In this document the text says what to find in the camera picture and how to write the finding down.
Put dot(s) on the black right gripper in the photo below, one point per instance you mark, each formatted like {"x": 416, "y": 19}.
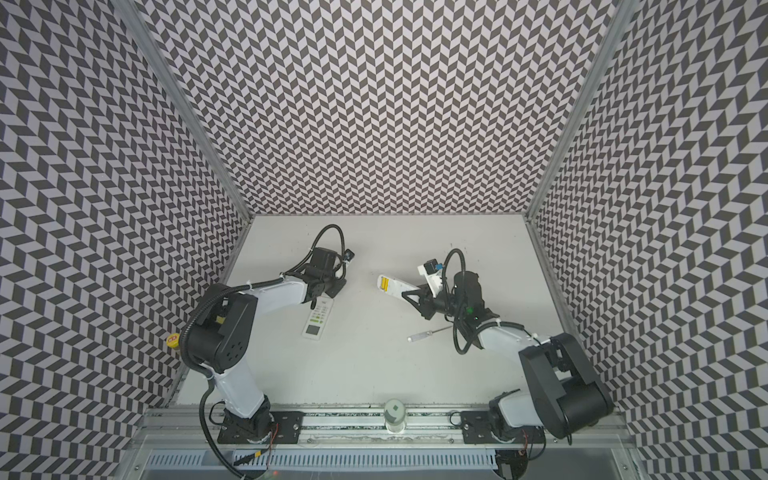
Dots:
{"x": 426, "y": 298}

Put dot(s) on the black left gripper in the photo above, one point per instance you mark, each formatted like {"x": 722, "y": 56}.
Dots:
{"x": 340, "y": 285}

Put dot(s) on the white remote green buttons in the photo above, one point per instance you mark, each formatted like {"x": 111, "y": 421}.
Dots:
{"x": 394, "y": 287}

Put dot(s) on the clear handle screwdriver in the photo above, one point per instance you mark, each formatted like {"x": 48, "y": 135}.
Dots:
{"x": 426, "y": 334}

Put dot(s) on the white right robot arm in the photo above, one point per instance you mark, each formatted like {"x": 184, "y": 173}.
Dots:
{"x": 563, "y": 392}

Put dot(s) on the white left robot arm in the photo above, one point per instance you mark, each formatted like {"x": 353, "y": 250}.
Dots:
{"x": 216, "y": 338}

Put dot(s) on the white TCL remote control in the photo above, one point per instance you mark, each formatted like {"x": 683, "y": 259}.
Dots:
{"x": 318, "y": 318}

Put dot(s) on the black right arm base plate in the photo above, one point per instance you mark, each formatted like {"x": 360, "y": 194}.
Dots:
{"x": 480, "y": 427}

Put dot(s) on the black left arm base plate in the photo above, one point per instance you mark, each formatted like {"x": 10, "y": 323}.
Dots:
{"x": 258, "y": 427}

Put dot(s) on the aluminium front rail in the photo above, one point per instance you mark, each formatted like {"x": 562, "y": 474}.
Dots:
{"x": 425, "y": 427}

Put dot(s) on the aluminium corner post left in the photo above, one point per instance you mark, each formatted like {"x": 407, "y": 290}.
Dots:
{"x": 141, "y": 34}

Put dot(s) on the aluminium corner post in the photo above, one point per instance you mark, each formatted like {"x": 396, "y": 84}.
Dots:
{"x": 141, "y": 34}
{"x": 596, "y": 72}

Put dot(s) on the aluminium corner post right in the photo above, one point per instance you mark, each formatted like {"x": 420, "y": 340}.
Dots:
{"x": 596, "y": 72}

